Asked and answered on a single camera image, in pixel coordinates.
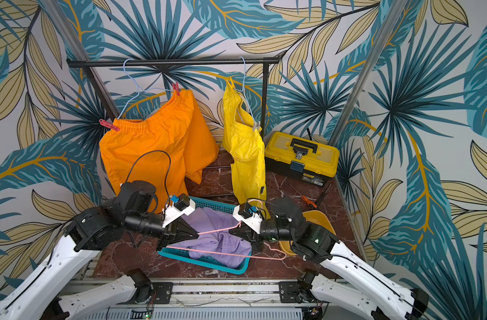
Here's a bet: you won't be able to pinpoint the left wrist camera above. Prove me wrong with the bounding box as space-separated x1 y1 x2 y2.
162 194 195 228

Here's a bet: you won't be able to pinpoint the orange shorts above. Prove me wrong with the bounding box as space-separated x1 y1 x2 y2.
99 90 219 208

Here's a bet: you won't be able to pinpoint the yellow shorts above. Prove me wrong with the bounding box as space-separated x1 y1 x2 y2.
222 79 267 204

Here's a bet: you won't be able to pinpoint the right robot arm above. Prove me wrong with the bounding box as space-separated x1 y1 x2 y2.
230 197 429 319

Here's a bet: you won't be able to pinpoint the black clothes rack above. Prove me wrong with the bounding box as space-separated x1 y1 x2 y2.
67 57 281 137

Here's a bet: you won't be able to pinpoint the purple shorts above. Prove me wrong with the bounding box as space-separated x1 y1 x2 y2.
173 207 252 269

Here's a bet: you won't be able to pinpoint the red clothespin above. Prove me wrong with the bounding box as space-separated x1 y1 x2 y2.
173 82 180 95

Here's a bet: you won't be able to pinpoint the black handled screwdriver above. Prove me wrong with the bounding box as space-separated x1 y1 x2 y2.
316 183 332 205

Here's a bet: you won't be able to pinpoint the yellow black plastic toolbox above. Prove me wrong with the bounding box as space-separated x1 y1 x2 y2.
265 132 340 187

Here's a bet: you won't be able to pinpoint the yellow plastic tray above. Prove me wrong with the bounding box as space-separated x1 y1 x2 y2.
277 209 337 257

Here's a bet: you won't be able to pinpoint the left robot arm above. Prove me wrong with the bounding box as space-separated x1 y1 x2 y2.
0 181 198 319

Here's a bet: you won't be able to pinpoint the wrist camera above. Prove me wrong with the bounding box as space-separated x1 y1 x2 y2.
232 203 265 234
162 194 195 228

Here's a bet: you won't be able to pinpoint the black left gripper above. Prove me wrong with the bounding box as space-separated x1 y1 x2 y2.
125 211 200 251

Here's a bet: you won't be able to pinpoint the orange handled screwdriver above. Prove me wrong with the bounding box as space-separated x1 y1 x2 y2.
290 184 318 209

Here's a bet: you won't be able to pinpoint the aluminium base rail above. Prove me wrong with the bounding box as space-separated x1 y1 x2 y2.
47 277 392 320

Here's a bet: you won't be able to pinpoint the pink clothespin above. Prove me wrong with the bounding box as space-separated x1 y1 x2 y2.
99 119 120 132

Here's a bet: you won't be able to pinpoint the teal plastic basket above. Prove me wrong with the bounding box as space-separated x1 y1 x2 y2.
158 197 250 275

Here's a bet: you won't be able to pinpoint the pink wire hanger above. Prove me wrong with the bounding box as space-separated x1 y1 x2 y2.
167 222 288 267

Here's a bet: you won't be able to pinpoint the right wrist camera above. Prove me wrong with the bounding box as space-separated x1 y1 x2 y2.
232 203 265 234

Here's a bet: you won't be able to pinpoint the white wire hanger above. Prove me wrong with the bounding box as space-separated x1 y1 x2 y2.
239 57 261 131

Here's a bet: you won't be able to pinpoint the blue wire hanger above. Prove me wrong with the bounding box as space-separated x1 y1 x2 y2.
116 59 176 121

